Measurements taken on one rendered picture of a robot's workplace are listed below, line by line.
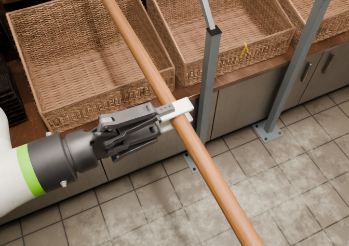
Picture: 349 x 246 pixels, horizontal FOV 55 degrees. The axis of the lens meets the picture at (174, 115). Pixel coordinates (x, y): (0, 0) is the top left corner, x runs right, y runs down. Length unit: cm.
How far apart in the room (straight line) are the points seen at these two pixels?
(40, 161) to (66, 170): 4
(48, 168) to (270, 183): 152
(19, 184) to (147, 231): 126
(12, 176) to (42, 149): 6
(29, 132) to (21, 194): 89
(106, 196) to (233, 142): 80
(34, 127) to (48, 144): 89
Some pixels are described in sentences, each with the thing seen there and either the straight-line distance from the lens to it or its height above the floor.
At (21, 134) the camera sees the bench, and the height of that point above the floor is 58.
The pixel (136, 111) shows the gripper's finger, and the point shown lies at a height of 125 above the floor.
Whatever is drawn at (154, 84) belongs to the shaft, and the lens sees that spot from 67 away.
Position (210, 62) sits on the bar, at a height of 82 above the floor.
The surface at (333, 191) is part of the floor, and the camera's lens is 205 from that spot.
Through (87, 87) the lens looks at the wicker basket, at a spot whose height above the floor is 59.
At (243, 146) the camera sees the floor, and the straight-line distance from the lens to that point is 203.
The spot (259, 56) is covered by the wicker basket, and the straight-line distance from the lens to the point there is 162.
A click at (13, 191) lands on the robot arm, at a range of 59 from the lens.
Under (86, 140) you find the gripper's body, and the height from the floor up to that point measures 123.
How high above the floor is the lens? 172
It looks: 55 degrees down
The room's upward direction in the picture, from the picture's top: straight up
